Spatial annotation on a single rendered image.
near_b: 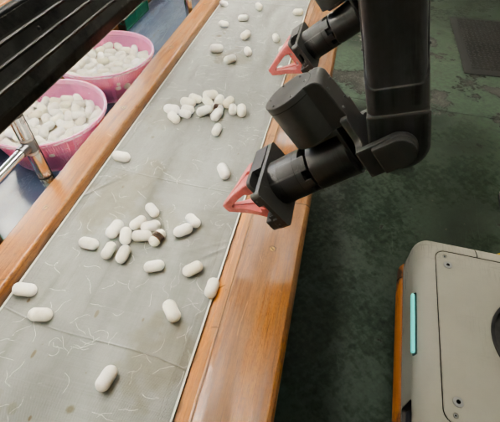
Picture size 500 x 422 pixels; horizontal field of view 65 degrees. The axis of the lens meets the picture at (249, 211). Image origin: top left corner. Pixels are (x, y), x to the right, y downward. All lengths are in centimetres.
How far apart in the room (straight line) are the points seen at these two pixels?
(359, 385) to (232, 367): 88
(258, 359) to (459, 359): 73
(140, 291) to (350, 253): 111
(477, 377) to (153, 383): 84
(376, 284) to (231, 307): 104
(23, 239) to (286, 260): 42
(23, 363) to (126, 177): 37
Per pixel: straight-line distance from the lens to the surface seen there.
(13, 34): 48
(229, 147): 84
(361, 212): 177
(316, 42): 80
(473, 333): 124
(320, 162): 45
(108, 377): 57
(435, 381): 113
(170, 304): 59
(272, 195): 48
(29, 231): 74
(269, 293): 58
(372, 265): 160
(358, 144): 42
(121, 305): 63
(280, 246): 63
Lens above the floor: 126
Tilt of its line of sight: 48 degrees down
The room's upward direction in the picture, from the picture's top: straight up
